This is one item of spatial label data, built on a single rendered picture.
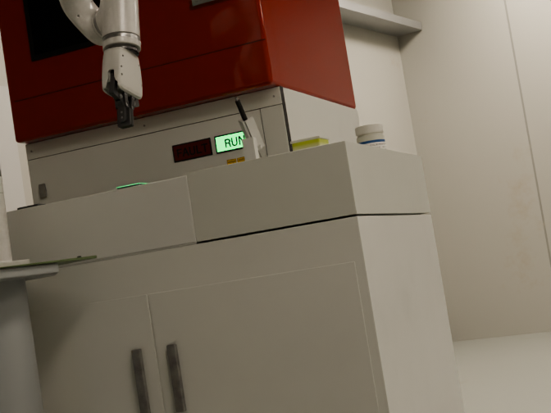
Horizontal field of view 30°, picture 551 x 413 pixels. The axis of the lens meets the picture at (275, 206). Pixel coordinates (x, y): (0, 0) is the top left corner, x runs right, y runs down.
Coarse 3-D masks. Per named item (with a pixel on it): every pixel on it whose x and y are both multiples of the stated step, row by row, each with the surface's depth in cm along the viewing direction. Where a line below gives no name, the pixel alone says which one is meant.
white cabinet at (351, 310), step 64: (128, 256) 218; (192, 256) 212; (256, 256) 207; (320, 256) 202; (384, 256) 211; (64, 320) 223; (128, 320) 217; (192, 320) 212; (256, 320) 206; (320, 320) 201; (384, 320) 204; (448, 320) 254; (64, 384) 223; (128, 384) 217; (192, 384) 212; (256, 384) 206; (320, 384) 201; (384, 384) 197; (448, 384) 243
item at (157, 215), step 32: (128, 192) 218; (160, 192) 215; (32, 224) 227; (64, 224) 224; (96, 224) 221; (128, 224) 218; (160, 224) 215; (192, 224) 212; (32, 256) 227; (64, 256) 224
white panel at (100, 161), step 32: (256, 96) 275; (128, 128) 289; (160, 128) 285; (192, 128) 282; (224, 128) 278; (288, 128) 273; (32, 160) 301; (64, 160) 297; (96, 160) 293; (128, 160) 289; (160, 160) 285; (192, 160) 282; (224, 160) 278; (32, 192) 301; (64, 192) 297; (96, 192) 293
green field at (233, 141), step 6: (240, 132) 276; (216, 138) 279; (222, 138) 278; (228, 138) 277; (234, 138) 277; (240, 138) 276; (216, 144) 279; (222, 144) 278; (228, 144) 277; (234, 144) 277; (240, 144) 276; (222, 150) 278
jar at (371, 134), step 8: (360, 128) 256; (368, 128) 255; (376, 128) 256; (360, 136) 257; (368, 136) 255; (376, 136) 255; (384, 136) 258; (368, 144) 255; (376, 144) 255; (384, 144) 257
